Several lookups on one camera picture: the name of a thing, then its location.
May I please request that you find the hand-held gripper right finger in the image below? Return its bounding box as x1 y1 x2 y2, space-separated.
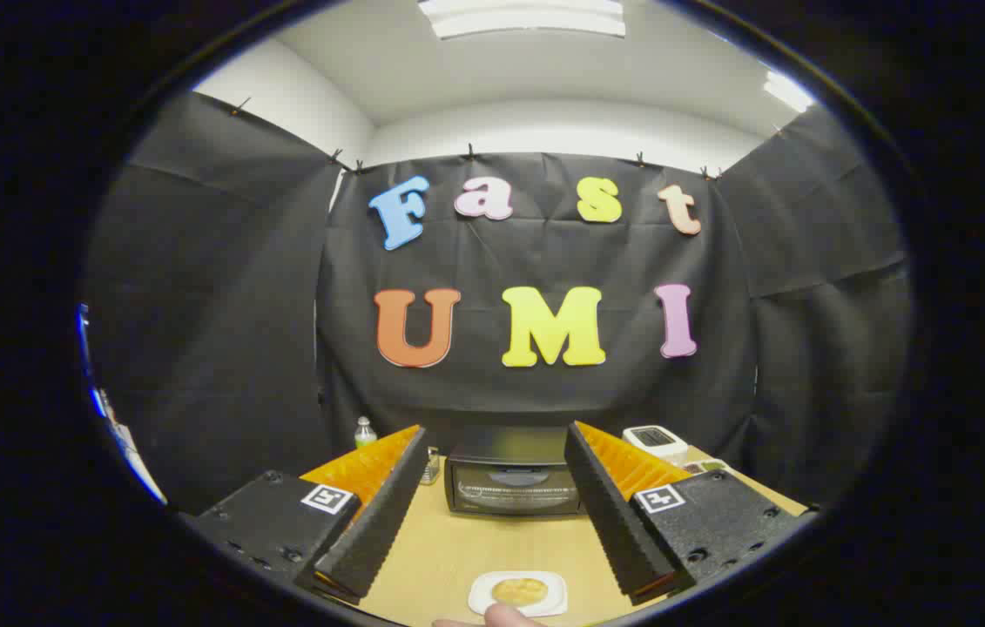
563 421 811 606

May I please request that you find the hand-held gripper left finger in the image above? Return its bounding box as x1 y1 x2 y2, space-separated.
187 425 430 606

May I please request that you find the black toaster oven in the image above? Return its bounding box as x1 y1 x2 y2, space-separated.
444 425 584 517

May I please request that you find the round bread bun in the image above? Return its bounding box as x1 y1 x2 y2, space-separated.
492 577 550 608

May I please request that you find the white pop-up toaster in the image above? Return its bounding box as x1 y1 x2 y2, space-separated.
622 425 690 467

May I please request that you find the white square plate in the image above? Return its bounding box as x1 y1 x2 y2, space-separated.
468 570 569 619

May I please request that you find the black backdrop cloth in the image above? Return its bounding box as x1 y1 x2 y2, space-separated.
83 87 915 515

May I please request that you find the small ceiling light panel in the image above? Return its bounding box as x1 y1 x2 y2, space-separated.
762 70 815 114

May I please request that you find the long ceiling light panel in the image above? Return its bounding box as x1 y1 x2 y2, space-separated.
418 0 628 40

